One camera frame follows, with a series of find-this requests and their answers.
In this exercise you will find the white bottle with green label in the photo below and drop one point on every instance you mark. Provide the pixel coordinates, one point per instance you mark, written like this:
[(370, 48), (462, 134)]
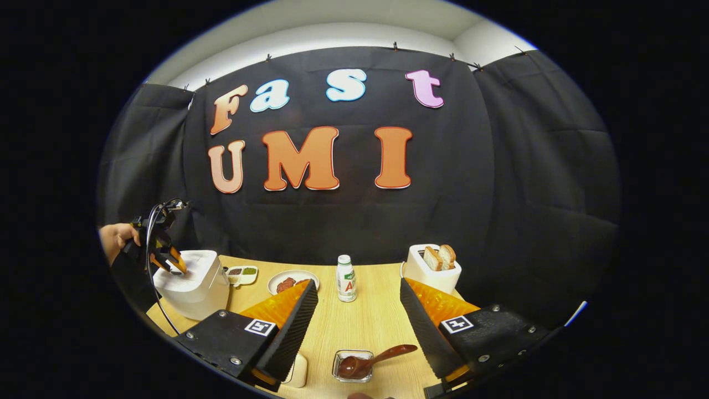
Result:
[(346, 282)]

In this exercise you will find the white oval plate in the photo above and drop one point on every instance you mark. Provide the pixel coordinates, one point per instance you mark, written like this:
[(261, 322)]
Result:
[(299, 274)]

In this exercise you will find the white toaster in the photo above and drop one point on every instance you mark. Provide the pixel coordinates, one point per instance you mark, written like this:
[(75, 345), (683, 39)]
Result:
[(426, 280)]

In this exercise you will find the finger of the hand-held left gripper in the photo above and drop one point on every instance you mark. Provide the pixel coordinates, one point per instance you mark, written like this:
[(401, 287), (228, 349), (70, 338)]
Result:
[(158, 261), (177, 260)]

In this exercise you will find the white rice cooker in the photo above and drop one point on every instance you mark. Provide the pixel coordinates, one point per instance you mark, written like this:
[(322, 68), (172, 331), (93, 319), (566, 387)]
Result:
[(199, 288)]

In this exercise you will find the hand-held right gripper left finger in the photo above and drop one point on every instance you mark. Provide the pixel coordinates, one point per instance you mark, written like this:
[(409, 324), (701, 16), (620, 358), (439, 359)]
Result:
[(291, 341)]

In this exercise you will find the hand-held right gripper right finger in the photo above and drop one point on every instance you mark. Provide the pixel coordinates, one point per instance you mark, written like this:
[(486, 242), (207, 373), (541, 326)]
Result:
[(426, 341)]

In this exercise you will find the brown wooden spoon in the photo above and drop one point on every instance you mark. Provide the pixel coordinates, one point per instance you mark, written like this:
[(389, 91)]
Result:
[(352, 367)]

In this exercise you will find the small divided condiment dish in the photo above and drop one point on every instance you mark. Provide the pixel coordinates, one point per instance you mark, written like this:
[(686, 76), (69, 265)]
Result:
[(242, 275)]

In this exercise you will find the black backdrop cloth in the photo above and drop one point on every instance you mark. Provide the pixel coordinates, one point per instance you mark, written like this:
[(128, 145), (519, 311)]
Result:
[(471, 194)]

